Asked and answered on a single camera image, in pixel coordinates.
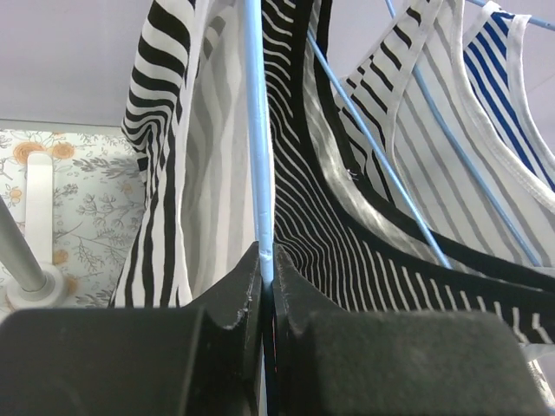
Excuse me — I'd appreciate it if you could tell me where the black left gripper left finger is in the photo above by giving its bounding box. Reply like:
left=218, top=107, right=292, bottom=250
left=1, top=244, right=261, bottom=415

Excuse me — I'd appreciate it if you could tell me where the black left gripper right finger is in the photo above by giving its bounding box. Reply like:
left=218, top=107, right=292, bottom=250
left=272, top=248, right=548, bottom=415

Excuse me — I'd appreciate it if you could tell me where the wide black white striped tank top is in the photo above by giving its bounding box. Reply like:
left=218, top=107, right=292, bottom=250
left=110, top=1, right=255, bottom=308

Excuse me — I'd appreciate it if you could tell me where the light blue wire hanger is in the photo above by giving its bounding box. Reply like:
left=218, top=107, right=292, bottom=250
left=242, top=0, right=277, bottom=416

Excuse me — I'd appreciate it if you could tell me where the white black thin striped tank top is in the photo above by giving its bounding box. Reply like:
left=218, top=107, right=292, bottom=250
left=339, top=1, right=554, bottom=271

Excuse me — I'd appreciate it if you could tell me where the blue white striped tank top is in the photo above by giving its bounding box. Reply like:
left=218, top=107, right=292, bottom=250
left=463, top=1, right=554, bottom=189

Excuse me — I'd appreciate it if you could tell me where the silver white clothes rack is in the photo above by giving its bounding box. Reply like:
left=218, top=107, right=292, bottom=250
left=1, top=151, right=69, bottom=309

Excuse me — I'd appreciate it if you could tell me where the floral patterned table mat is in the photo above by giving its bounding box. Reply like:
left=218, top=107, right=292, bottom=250
left=1, top=128, right=144, bottom=308

